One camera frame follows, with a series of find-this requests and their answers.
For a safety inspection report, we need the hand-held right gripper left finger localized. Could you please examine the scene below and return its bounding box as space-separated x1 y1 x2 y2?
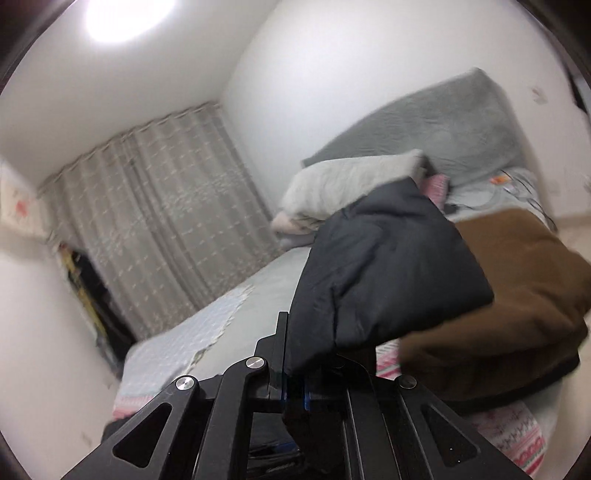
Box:
60 313 291 480

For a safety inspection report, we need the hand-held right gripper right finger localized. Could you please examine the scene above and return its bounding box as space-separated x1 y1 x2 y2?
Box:
305 346 527 480

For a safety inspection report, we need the dark grey padded jacket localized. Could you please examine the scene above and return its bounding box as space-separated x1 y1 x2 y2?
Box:
281 178 495 462

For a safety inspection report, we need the pale blue fringed cloth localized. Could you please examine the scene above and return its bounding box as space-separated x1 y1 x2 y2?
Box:
122 284 254 398

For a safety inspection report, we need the grey folded blanket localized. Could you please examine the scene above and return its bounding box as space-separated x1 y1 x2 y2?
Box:
277 230 320 251

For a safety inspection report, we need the pink folded blanket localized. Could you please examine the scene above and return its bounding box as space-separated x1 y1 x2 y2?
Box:
270 210 324 236

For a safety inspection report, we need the red green patterned blanket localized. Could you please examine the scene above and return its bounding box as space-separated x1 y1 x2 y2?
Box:
113 342 548 478

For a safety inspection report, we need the grey patterned curtain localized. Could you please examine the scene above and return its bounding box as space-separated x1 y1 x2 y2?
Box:
39 102 287 342

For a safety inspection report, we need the brown folded garment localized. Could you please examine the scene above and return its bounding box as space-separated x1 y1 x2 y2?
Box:
399 208 591 398

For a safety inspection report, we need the beige pillow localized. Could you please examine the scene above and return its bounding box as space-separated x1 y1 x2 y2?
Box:
281 148 430 227

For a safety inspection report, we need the pink striped cloth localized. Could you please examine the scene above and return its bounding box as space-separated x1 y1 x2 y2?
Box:
420 173 451 208

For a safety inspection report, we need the grey padded headboard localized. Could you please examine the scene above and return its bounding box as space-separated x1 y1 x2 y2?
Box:
302 68 527 188

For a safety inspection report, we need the dark hanging cloth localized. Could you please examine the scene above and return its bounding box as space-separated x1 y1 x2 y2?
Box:
566 65 591 116

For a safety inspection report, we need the wall picture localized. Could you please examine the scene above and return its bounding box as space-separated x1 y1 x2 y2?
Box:
0 161 51 241

